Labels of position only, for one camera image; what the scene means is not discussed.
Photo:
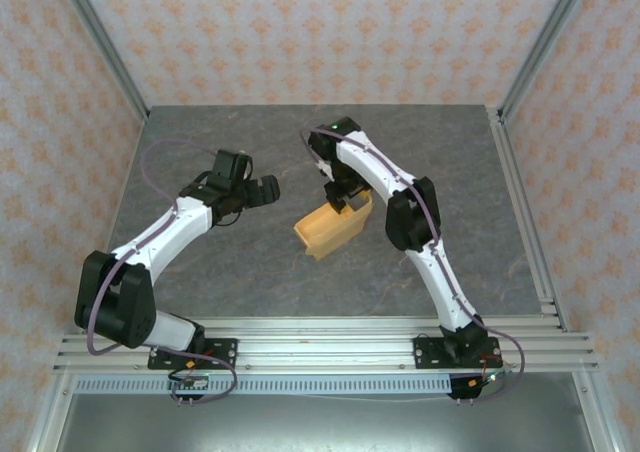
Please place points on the tan paper box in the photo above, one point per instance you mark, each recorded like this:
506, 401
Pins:
325, 234

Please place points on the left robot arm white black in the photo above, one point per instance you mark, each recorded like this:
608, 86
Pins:
115, 302

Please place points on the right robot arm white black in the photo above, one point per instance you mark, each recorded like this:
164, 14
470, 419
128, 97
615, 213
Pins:
415, 217

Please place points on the small circuit board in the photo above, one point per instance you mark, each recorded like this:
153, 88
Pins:
195, 382
475, 384

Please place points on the grey metal sheet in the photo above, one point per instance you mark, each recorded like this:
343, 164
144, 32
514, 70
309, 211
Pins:
325, 427

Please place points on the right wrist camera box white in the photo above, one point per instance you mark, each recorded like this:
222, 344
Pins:
325, 169

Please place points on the aluminium mounting rail bed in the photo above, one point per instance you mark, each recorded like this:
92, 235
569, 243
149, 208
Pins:
325, 354

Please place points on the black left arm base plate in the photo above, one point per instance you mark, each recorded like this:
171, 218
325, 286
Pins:
225, 352

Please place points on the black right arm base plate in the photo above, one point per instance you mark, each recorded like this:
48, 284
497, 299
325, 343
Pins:
425, 354

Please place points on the wide aluminium side rail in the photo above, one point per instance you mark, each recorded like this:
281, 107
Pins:
521, 197

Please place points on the aluminium frame post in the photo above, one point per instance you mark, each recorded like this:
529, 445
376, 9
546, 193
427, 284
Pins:
103, 42
544, 42

